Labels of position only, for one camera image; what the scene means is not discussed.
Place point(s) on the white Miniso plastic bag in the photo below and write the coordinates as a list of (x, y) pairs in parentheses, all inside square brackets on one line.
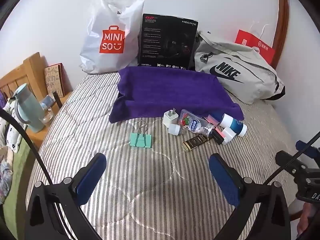
[(111, 42)]

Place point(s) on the small white USB adapter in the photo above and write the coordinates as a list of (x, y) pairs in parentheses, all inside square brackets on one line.
[(174, 129)]

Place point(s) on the brown wooden door frame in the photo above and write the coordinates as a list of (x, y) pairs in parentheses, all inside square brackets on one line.
[(281, 30)]

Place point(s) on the grey green kettle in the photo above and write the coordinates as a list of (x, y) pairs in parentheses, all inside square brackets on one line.
[(28, 109)]

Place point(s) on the black gold tube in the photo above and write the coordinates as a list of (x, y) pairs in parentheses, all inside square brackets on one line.
[(194, 142)]

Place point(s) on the grey Nike bag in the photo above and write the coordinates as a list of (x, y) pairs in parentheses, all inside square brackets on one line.
[(240, 69)]

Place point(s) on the blue white vaseline bottle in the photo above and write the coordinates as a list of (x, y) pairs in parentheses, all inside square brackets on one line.
[(225, 120)]

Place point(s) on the wooden headboard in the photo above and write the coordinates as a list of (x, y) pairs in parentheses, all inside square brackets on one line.
[(31, 72)]

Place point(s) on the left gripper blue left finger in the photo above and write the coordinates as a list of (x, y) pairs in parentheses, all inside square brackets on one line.
[(87, 178)]

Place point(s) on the person's right hand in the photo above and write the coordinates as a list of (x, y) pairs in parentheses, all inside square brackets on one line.
[(304, 222)]

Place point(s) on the red paper bag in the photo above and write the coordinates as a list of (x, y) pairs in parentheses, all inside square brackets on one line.
[(253, 39)]

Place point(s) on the black headset box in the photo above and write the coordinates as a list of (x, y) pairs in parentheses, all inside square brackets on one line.
[(166, 41)]

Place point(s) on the white power adapter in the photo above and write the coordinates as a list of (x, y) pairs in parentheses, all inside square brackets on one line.
[(170, 117)]

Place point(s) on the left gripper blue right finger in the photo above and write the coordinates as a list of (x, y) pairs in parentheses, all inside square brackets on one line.
[(227, 178)]

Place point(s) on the clear plastic candy bottle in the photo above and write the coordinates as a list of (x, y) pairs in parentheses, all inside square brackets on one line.
[(195, 124)]

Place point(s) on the teal binder clip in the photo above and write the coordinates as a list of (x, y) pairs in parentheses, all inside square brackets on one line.
[(140, 138)]

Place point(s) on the purple towel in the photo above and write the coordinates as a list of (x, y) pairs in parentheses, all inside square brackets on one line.
[(148, 92)]

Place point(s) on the pink tube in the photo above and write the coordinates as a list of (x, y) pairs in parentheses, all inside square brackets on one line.
[(212, 120)]

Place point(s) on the small white medicine bottle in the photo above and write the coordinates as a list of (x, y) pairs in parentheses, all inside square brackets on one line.
[(228, 135)]

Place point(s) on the drinking glass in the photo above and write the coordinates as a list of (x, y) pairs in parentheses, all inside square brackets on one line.
[(48, 117)]

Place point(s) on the patterned brown notebook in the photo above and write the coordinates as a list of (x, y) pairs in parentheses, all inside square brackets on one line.
[(54, 79)]

